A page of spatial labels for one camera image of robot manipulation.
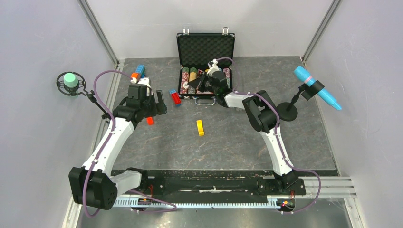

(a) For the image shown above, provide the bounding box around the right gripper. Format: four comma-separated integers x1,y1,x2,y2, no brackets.
188,71,219,95

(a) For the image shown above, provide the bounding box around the black poker chip case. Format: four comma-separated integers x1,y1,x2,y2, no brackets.
176,27,235,105

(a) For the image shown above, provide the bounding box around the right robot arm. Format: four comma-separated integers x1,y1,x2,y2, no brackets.
188,71,298,194

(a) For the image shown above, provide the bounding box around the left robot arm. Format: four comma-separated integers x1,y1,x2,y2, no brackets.
68,84,167,210

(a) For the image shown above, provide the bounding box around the orange block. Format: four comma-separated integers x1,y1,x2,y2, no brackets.
147,117,154,126

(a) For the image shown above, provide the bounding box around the red blue lego block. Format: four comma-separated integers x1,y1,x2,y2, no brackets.
169,89,182,107

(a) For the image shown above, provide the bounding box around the yellow arch block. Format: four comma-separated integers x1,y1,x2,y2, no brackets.
196,120,204,136

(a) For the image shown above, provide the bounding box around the blue orange toy car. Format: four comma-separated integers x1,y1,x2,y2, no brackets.
131,64,145,83

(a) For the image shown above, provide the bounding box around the blue microphone on stand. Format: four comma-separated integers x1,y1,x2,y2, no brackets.
277,66,342,122

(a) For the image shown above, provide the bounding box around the green microphone on stand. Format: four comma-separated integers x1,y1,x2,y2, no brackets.
56,71,110,120

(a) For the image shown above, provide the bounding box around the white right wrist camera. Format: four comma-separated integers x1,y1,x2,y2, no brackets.
207,59,219,76

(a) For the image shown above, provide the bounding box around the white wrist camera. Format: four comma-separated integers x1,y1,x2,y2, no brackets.
207,59,219,76
130,77,153,96

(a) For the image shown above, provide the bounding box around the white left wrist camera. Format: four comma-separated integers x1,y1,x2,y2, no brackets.
130,77,153,96

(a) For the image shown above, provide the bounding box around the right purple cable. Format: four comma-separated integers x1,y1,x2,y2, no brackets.
215,57,322,215

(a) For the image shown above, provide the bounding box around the purple cable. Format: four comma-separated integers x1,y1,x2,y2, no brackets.
82,70,178,219
215,57,322,215

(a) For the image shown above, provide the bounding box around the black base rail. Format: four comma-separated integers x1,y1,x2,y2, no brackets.
136,170,306,203

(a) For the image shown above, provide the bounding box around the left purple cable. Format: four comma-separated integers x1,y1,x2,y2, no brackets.
82,70,178,219

